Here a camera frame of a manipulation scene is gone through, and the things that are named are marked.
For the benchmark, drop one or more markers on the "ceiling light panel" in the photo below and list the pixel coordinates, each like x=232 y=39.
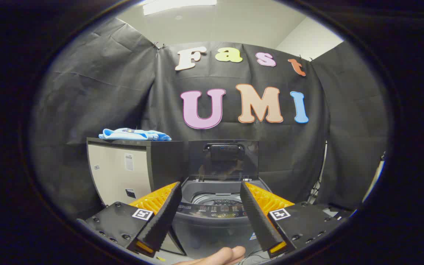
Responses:
x=179 y=5

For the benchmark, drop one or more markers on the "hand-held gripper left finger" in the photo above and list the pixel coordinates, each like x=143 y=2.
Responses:
x=162 y=217

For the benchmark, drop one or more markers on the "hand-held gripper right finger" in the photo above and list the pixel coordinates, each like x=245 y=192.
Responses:
x=260 y=217

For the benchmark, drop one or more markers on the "light blue garment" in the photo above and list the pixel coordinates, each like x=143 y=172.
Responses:
x=131 y=134

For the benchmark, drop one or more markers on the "grey washing machine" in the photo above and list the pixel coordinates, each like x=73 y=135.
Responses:
x=212 y=228

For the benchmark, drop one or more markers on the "white and dark cabinet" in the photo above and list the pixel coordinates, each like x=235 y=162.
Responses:
x=112 y=173

